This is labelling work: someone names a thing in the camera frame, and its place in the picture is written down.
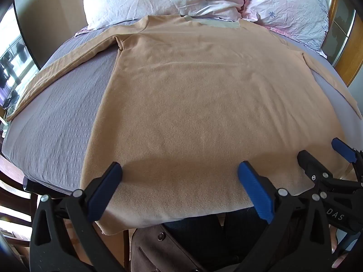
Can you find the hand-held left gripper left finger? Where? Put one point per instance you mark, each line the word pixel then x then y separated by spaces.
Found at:
pixel 105 187

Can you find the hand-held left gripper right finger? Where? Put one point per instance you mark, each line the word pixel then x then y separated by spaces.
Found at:
pixel 255 189

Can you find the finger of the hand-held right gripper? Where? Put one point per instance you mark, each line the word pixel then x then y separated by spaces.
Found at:
pixel 312 164
pixel 343 148

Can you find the tan long-sleeve shirt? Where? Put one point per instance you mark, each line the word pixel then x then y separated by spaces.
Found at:
pixel 198 104

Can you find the hanging dark clothes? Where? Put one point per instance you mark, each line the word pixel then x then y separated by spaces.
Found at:
pixel 11 65

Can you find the person's legs in dark jeans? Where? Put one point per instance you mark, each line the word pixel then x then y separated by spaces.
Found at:
pixel 235 232

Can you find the brown buttoned jacket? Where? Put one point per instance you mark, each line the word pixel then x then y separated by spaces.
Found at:
pixel 156 249

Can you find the grey textured bedsheet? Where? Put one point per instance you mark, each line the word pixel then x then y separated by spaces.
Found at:
pixel 65 113

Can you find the dark wooden chair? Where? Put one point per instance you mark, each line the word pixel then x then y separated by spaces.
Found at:
pixel 14 201

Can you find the pink floral pillow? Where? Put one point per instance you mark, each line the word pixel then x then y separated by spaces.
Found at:
pixel 286 2

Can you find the wooden door frame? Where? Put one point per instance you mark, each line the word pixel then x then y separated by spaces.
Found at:
pixel 347 53

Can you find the dark window frame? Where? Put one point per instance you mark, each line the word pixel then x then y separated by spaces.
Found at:
pixel 25 34

